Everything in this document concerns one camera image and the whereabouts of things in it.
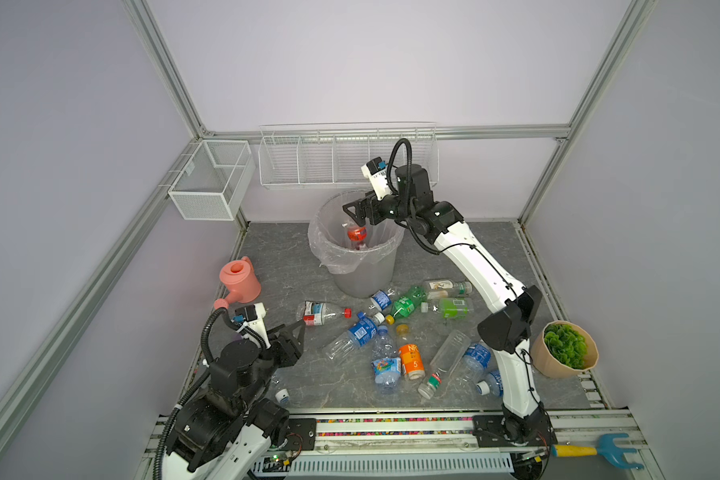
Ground small red cap bottle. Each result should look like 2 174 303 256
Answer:
345 223 368 251

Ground pocari sweat bottle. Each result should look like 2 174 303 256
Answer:
270 374 290 405
323 312 386 363

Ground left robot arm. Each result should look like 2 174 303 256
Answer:
152 303 307 479

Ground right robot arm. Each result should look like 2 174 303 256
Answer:
342 138 554 445

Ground clear plastic bin liner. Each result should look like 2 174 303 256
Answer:
308 190 404 275

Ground grey mesh waste bin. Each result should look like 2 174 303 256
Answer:
308 190 404 298

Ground red label clear bottle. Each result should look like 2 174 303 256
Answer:
296 300 353 326

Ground pink watering can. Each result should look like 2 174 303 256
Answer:
213 256 262 309

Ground small crushed blue bottle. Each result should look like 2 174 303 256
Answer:
366 287 402 313

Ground blue cartoon label water bottle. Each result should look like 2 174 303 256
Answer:
371 325 402 394

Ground green Sprite bottle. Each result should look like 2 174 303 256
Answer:
386 285 427 325

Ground bird label tea bottle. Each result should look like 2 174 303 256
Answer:
423 279 473 300

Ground orange NFC juice bottle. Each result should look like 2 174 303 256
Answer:
396 324 425 381

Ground lime green label bottle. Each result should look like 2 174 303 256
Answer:
419 298 475 320

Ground small white mesh basket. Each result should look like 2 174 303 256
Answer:
168 140 256 221

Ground tall clear bottle green-red cap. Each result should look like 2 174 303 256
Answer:
417 330 470 400

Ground blue label bottle right front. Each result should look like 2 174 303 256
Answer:
476 369 504 398

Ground potted green plant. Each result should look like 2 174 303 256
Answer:
531 321 599 379

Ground blue yellow toy rake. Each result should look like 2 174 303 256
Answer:
550 433 644 470

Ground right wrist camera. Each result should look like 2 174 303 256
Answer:
361 157 392 201

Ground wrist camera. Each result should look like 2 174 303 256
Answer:
361 157 392 201
231 302 271 350

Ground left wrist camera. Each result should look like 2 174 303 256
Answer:
231 302 271 350

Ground long white wire shelf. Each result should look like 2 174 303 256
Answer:
258 122 439 189

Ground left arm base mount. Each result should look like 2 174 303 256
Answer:
269 417 317 452

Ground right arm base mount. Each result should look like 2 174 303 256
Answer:
472 409 557 448

